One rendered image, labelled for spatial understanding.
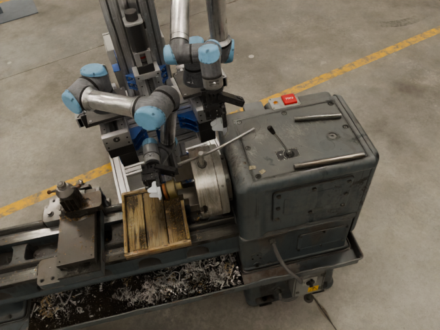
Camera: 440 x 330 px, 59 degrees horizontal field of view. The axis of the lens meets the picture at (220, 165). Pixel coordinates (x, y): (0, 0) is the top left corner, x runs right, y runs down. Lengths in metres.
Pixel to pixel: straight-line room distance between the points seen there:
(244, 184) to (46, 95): 3.22
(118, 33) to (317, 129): 1.07
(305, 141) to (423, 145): 2.04
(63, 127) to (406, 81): 3.28
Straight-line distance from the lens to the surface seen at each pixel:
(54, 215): 2.08
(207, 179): 1.59
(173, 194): 1.71
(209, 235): 1.84
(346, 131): 1.72
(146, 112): 1.62
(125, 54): 2.13
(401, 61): 4.44
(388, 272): 2.83
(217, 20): 1.88
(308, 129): 1.70
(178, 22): 1.60
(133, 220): 1.93
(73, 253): 1.84
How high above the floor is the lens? 2.45
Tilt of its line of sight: 50 degrees down
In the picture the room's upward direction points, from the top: 7 degrees counter-clockwise
